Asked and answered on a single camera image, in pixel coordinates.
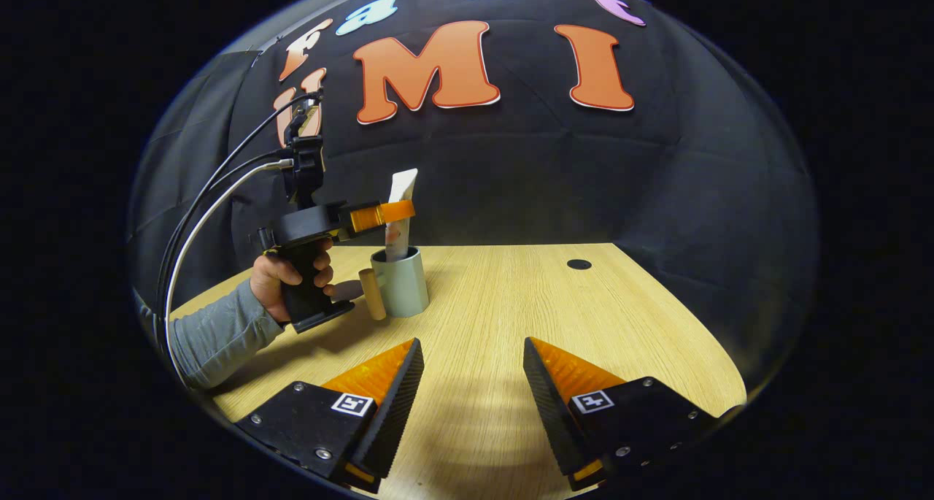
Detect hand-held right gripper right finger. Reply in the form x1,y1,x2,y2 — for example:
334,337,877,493
522,336,741,492

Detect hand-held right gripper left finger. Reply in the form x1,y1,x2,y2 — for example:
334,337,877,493
235,337,425,493

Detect white toothpaste tube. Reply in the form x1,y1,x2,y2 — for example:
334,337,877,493
385,168,419,262

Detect pale green cup wooden handle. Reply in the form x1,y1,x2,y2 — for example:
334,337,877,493
359,246,430,321

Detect wooden desktop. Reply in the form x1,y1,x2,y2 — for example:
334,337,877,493
169,243,746,500

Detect black backdrop cloth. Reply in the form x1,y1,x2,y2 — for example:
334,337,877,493
128,0,819,384

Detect black cable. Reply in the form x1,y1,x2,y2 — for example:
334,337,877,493
153,91,322,340
164,150,285,282

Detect white cable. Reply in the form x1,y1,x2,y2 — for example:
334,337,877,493
164,158,294,384

